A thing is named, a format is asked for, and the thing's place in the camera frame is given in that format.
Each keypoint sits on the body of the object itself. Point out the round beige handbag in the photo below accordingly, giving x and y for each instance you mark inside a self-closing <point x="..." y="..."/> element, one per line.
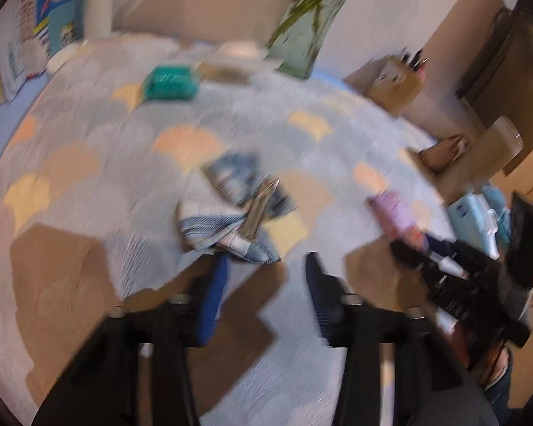
<point x="439" y="155"/>

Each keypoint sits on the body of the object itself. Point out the row of standing books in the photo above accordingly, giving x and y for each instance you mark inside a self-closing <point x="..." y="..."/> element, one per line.
<point x="57" y="9"/>

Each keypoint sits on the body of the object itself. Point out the glass vase with green stems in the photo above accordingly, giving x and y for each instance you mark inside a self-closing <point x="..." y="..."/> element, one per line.
<point x="302" y="49"/>

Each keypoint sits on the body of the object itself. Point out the light blue tissue box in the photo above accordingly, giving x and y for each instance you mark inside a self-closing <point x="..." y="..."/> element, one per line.
<point x="471" y="217"/>

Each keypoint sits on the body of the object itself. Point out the dark hair clip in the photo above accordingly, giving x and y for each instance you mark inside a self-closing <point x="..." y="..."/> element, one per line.
<point x="257" y="213"/>

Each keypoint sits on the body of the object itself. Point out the teal green packet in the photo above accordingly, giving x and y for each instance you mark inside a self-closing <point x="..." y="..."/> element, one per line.
<point x="171" y="83"/>

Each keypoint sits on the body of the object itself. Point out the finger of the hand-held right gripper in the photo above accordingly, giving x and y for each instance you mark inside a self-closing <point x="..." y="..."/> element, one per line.
<point x="446" y="245"/>
<point x="411" y="255"/>

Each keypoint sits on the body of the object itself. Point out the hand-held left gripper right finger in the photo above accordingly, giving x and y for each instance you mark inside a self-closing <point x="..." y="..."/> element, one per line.
<point x="322" y="293"/>

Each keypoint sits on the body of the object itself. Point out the white desk lamp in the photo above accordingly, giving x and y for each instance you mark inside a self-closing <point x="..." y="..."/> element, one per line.
<point x="98" y="9"/>

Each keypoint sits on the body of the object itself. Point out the blue plaid cloth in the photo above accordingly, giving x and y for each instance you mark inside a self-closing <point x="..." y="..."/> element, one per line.
<point x="204" y="230"/>

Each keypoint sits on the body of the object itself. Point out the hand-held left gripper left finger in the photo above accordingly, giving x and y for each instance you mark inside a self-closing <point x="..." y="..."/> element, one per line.
<point x="211" y="301"/>

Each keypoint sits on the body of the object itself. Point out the pink lilac small packet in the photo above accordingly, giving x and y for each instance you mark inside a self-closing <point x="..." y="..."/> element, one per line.
<point x="397" y="217"/>

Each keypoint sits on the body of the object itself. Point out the bunch of pens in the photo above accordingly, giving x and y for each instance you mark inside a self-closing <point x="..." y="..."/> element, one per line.
<point x="414" y="58"/>

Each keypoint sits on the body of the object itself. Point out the wooden pen holder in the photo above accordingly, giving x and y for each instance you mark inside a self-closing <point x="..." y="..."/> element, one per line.
<point x="397" y="91"/>

